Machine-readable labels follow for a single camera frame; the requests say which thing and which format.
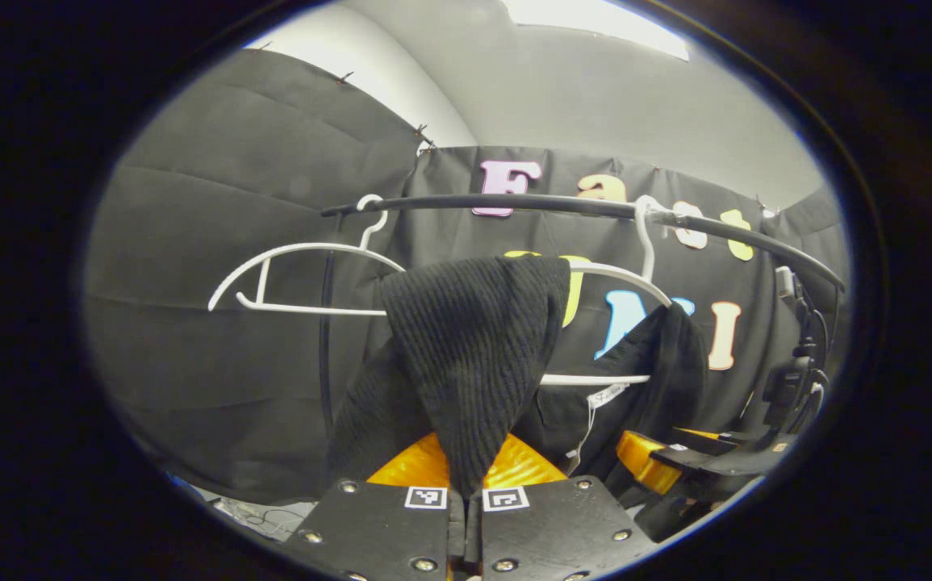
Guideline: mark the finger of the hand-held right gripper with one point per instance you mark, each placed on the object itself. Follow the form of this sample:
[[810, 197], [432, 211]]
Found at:
[[651, 464]]

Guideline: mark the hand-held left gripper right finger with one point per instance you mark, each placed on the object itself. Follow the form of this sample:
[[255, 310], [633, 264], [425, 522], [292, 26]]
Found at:
[[554, 524]]

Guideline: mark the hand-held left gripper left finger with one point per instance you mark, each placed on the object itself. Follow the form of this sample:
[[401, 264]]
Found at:
[[385, 524]]

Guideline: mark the black knit sweater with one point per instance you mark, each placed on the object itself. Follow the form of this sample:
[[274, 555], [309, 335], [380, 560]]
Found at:
[[474, 347]]

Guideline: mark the white plastic hanger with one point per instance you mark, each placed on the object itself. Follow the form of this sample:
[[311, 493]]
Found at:
[[304, 247], [645, 242]]

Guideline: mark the black metal clothes rack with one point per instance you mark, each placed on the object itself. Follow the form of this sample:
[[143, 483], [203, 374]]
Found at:
[[514, 202]]

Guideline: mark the blue object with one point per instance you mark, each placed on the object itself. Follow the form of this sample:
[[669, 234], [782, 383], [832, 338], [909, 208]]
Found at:
[[187, 484]]

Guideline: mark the black backdrop cloth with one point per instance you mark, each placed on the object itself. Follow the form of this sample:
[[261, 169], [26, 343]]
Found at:
[[215, 387]]

